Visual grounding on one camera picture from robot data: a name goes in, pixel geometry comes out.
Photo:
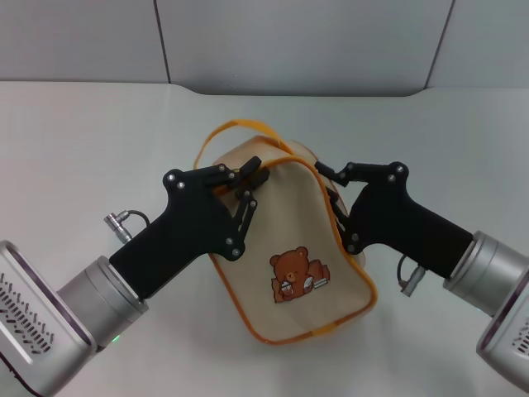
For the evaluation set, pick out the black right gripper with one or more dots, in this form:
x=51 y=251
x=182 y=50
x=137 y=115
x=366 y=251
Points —
x=388 y=215

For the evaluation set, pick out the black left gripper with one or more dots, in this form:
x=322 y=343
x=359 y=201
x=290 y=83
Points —
x=190 y=223

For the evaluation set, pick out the beige food bag orange trim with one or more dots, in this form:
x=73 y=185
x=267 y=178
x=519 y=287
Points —
x=289 y=215

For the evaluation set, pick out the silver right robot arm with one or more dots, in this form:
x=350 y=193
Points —
x=496 y=281

